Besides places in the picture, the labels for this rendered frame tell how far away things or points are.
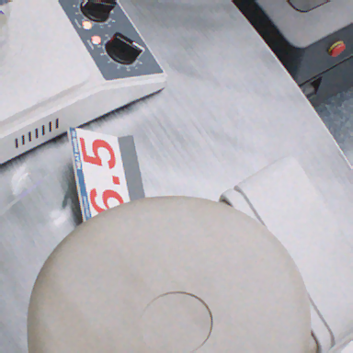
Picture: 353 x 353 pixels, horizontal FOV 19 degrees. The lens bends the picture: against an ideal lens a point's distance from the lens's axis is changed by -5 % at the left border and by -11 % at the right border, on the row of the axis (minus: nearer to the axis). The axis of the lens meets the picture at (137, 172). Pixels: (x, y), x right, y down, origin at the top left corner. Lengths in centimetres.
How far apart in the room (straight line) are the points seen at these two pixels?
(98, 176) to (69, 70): 10
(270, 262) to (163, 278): 4
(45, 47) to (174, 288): 66
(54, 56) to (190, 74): 16
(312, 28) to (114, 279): 128
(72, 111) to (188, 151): 12
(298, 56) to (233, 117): 55
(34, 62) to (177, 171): 17
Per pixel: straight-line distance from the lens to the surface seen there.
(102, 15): 108
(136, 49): 105
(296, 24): 163
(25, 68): 101
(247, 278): 38
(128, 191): 105
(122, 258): 38
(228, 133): 108
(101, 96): 103
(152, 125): 108
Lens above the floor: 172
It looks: 66 degrees down
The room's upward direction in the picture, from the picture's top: 7 degrees clockwise
